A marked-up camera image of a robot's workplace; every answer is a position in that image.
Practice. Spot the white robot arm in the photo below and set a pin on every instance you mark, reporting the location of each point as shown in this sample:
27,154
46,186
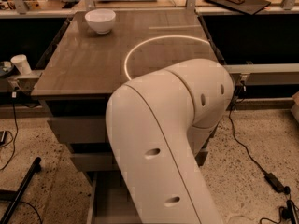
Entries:
156,124

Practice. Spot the open bottom drawer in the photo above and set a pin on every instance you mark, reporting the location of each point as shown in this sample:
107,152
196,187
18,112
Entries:
110,201

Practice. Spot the black power adapter brick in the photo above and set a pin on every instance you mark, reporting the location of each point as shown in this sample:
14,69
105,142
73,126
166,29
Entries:
274,182

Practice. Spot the white ceramic bowl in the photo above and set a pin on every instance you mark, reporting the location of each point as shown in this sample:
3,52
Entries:
101,20

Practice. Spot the dark round dish left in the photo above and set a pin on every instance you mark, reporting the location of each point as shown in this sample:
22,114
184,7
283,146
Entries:
6,69

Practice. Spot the black metal stand leg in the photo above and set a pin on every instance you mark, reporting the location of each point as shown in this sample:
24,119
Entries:
13,197

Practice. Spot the black laptop on shelf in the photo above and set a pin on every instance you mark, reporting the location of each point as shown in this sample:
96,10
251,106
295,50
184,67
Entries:
250,7

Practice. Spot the top drawer with handle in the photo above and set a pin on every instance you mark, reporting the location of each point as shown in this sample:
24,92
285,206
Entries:
79,129

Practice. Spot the white paper cup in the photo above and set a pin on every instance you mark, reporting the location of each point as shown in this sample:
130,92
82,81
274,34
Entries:
21,63

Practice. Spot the grey drawer cabinet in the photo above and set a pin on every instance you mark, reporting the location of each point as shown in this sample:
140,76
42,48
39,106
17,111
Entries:
87,68

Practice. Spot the black plug bottom right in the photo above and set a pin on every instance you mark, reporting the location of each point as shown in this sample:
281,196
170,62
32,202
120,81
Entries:
289,212

